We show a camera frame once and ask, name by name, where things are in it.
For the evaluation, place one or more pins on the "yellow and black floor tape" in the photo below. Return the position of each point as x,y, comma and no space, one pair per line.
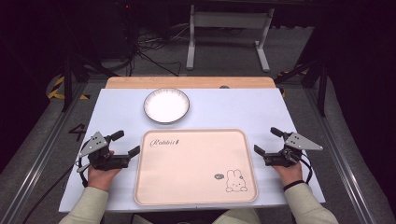
56,90

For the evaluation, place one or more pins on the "white metal stand frame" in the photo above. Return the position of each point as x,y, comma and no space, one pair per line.
229,20

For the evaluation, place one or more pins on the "person's right hand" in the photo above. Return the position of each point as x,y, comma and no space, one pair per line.
292,174

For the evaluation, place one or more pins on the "dark equipment with red light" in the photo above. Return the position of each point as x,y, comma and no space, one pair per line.
126,28

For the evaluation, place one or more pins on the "white round plate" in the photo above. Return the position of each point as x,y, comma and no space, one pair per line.
166,105

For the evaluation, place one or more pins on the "person's left hand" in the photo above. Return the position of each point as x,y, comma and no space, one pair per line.
100,179

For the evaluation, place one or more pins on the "aluminium floor rail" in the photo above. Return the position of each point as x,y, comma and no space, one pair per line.
337,149
34,161

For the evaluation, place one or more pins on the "black wristband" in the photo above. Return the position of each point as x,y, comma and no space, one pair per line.
294,184

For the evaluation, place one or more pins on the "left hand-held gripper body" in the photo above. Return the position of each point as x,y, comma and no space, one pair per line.
99,155

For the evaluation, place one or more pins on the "dark round table grommet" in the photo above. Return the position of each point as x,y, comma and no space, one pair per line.
224,87

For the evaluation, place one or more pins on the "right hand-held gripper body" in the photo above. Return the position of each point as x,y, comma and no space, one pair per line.
288,155

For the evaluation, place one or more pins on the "pink rabbit print tray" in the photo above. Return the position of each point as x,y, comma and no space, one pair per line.
193,168

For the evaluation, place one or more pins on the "black tripod stand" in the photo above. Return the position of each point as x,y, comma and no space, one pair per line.
322,87
67,84

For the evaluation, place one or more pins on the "white table cover sheet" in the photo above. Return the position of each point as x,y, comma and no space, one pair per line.
249,112

